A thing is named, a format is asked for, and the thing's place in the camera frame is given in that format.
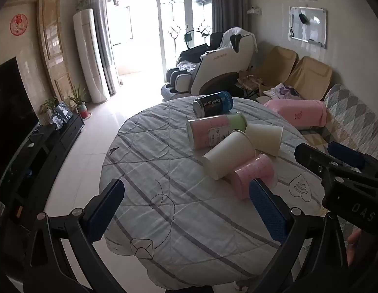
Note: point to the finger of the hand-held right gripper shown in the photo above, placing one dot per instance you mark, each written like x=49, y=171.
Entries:
x=309, y=157
x=344, y=155

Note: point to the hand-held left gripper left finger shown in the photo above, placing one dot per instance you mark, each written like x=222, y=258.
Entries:
x=105, y=212

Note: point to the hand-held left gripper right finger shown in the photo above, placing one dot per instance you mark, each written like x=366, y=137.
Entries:
x=268, y=212

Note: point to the pink plastic cup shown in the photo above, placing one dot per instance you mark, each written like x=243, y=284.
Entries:
x=253, y=175

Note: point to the white paper cup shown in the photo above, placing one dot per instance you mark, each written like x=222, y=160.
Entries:
x=265, y=137
x=228, y=155

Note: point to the person's right hand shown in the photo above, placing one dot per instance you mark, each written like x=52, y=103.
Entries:
x=354, y=245

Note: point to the diamond pattern sofa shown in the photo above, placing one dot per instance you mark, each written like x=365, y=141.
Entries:
x=350, y=113

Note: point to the pink blanket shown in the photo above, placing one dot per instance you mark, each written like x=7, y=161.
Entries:
x=298, y=113

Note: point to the purple floral cushion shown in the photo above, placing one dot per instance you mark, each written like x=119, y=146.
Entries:
x=283, y=91

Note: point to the round table with striped cloth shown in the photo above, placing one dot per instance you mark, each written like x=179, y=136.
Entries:
x=176, y=219

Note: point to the black television cabinet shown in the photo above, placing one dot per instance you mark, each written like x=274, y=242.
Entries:
x=51, y=149

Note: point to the pink and green canister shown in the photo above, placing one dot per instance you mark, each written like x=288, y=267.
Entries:
x=211, y=131

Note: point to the black and blue canister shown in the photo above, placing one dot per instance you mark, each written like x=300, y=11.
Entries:
x=213, y=103

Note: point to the potted plant red pot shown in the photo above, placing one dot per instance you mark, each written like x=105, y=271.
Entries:
x=80, y=100

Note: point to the small potted plant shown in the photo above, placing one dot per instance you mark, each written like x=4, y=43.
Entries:
x=50, y=105

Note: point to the white massage chair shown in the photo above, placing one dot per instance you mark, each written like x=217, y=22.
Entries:
x=213, y=70

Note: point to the black television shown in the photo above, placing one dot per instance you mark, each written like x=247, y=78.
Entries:
x=8, y=119

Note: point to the white cloth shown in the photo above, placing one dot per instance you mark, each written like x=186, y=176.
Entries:
x=234, y=36

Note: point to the white standing air conditioner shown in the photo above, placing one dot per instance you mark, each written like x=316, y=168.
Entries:
x=91, y=58

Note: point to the grey curtain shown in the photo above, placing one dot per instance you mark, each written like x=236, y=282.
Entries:
x=228, y=3
x=100, y=12

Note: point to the round photo frame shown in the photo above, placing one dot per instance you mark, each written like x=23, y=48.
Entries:
x=57, y=121

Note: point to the rectangular photo frame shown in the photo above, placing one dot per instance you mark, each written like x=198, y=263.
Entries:
x=65, y=112

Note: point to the wall whiteboard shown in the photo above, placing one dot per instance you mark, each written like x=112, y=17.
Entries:
x=308, y=27

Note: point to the small white wall device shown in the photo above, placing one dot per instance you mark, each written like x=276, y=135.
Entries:
x=254, y=10

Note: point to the wooden wall panel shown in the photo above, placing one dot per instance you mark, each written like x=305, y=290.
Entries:
x=54, y=52

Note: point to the red round wall decoration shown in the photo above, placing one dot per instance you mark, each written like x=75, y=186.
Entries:
x=18, y=24

